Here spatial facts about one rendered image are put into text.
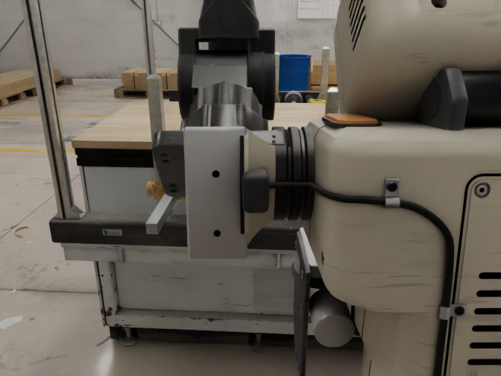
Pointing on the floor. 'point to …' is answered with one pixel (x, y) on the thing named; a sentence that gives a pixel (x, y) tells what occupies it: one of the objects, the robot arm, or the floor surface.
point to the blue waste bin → (294, 72)
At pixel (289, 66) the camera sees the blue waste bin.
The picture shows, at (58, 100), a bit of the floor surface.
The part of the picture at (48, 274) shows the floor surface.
